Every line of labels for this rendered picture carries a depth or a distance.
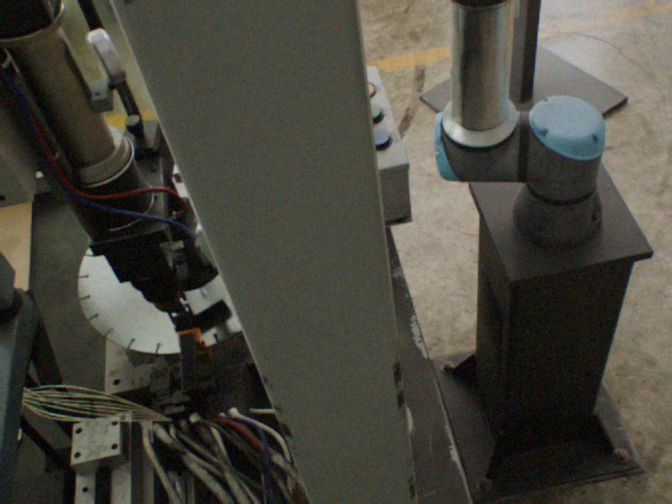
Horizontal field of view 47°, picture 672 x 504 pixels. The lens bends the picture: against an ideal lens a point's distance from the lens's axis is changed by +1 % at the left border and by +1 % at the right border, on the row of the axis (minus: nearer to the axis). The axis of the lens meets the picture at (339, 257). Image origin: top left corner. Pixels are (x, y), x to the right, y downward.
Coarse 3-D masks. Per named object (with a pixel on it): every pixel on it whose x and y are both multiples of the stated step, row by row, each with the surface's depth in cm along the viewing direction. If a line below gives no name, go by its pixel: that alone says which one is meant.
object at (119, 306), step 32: (96, 288) 114; (128, 288) 113; (192, 288) 111; (224, 288) 111; (96, 320) 110; (128, 320) 109; (160, 320) 108; (192, 320) 108; (224, 320) 107; (160, 352) 105
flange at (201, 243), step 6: (198, 240) 116; (204, 240) 115; (198, 246) 113; (204, 246) 115; (204, 252) 114; (210, 252) 114; (174, 258) 112; (180, 258) 112; (210, 258) 113; (180, 264) 112; (216, 270) 113; (210, 276) 112; (198, 282) 111
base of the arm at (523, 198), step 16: (528, 192) 131; (592, 192) 128; (512, 208) 138; (528, 208) 132; (544, 208) 130; (560, 208) 128; (576, 208) 128; (592, 208) 132; (528, 224) 133; (544, 224) 132; (560, 224) 130; (576, 224) 130; (592, 224) 132; (544, 240) 133; (560, 240) 132; (576, 240) 132
